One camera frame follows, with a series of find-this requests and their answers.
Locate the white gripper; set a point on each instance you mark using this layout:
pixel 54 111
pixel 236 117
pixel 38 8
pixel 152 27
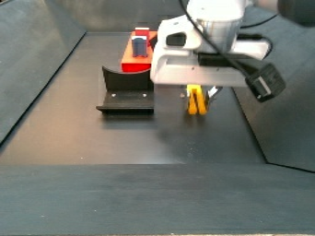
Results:
pixel 174 65

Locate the yellow two-prong square-circle object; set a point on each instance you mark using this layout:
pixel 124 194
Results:
pixel 196 100

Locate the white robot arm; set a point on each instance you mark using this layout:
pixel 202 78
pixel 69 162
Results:
pixel 214 7

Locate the black curved regrasp stand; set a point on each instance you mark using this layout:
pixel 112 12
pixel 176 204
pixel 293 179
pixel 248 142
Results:
pixel 128 92

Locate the red shape-sorter fixture block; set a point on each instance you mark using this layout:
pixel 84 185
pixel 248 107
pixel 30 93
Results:
pixel 136 64

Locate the red square peg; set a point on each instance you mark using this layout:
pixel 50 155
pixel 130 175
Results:
pixel 141 31

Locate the blue notched peg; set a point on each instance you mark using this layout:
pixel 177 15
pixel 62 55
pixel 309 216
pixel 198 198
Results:
pixel 140 46

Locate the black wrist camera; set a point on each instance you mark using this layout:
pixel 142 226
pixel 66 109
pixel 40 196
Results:
pixel 265 83

